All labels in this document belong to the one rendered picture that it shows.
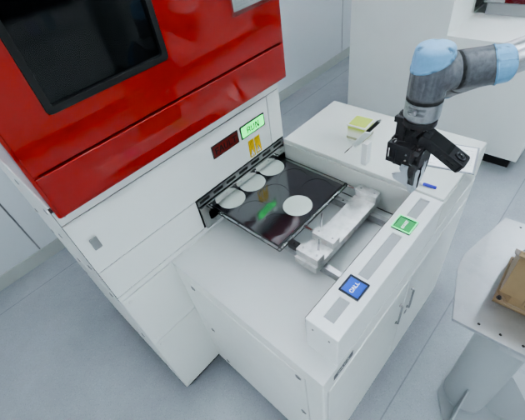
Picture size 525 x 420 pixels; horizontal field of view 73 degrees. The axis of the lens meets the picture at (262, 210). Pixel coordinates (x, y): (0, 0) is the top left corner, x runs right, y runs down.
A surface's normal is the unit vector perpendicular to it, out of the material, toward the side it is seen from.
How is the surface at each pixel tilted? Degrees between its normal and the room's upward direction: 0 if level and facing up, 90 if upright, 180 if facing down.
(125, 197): 90
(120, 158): 90
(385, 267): 0
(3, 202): 90
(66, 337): 0
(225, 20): 90
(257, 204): 0
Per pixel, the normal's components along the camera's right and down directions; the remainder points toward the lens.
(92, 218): 0.73, 0.40
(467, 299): -0.13, -0.71
